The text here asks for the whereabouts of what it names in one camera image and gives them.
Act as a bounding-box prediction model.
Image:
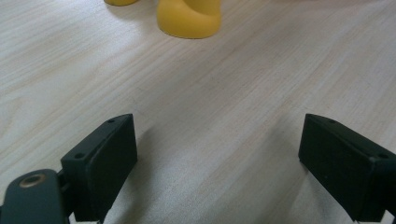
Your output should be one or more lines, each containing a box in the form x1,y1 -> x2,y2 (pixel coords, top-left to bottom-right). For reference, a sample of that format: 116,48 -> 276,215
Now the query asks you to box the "yellow plastic leg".
156,0 -> 222,40
104,0 -> 139,7

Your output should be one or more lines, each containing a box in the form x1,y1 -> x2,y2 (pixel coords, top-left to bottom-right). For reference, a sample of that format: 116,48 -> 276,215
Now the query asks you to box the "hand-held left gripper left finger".
60,113 -> 138,223

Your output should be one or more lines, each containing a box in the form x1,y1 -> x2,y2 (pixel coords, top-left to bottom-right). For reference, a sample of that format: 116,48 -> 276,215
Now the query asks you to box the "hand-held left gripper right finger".
298,113 -> 396,223

